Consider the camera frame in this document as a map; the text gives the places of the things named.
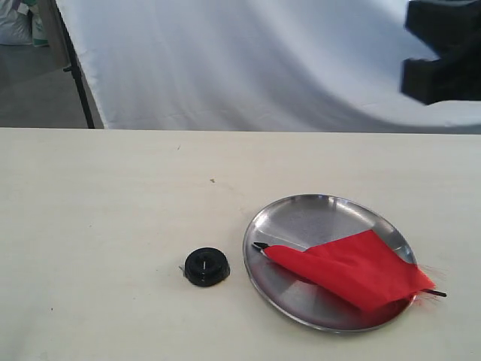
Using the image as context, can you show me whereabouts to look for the red flag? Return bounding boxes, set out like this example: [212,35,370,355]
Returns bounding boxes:
[253,230,447,312]

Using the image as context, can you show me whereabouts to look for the black round flag base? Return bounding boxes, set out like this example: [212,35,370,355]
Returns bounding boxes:
[180,247,231,287]

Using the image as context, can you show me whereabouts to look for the white backdrop cloth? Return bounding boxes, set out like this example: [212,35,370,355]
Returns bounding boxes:
[57,1,480,134]

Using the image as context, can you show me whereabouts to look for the round stainless steel plate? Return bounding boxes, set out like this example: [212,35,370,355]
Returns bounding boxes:
[243,194,416,333]

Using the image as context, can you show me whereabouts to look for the black backdrop stand pole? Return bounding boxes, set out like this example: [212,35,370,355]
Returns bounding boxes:
[53,1,95,129]

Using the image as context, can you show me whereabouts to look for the white sack in background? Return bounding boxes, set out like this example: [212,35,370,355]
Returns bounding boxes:
[1,0,49,47]

